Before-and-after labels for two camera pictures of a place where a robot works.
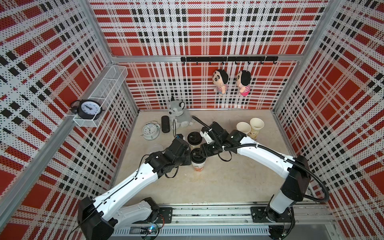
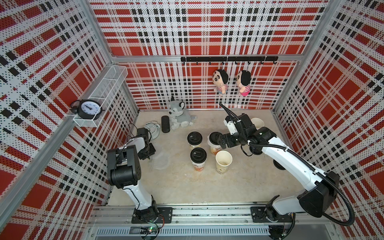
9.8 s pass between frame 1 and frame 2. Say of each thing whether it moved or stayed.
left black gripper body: moved
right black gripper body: moved
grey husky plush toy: stayed
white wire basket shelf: stayed
